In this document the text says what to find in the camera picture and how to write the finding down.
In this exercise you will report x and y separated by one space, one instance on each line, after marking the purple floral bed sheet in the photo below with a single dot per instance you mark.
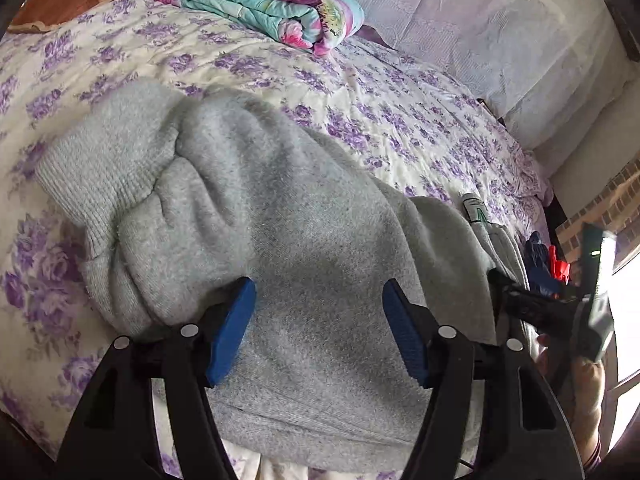
350 90

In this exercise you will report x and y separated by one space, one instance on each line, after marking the white lace pillow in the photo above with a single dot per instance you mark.
475 25

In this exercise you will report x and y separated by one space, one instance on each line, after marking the folded colourful floral quilt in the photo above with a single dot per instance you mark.
260 0

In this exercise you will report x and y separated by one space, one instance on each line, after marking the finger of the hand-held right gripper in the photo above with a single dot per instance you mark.
539 260
530 307

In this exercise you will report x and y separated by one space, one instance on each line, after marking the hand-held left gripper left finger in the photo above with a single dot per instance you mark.
232 332

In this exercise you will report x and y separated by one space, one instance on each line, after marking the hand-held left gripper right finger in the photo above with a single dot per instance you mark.
405 335

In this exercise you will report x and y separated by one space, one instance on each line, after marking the window frame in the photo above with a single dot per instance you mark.
622 310

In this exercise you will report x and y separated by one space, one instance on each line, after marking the person's right hand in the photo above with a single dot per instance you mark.
585 395

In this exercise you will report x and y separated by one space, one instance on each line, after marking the grey sweatshirt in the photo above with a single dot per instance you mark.
300 220

